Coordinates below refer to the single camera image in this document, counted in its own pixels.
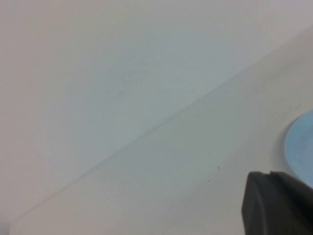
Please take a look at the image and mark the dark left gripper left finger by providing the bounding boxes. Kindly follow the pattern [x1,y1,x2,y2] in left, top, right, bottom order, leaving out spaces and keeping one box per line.
[241,171,298,235]

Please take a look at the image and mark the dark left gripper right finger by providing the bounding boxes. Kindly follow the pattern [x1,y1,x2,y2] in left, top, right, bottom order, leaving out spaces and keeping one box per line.
[269,170,313,235]

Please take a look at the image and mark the light blue round plate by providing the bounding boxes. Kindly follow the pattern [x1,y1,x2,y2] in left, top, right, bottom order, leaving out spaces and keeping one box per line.
[284,110,313,189]

